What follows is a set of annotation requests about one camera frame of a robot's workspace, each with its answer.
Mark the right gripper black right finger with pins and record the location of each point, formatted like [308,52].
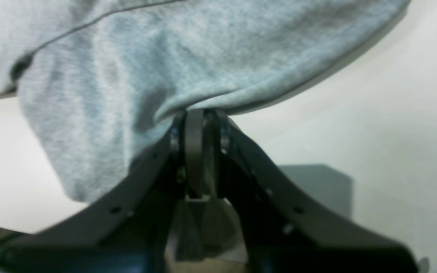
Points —
[284,229]

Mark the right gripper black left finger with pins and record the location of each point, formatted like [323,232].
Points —
[126,230]

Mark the grey T-shirt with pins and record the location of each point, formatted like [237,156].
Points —
[99,81]

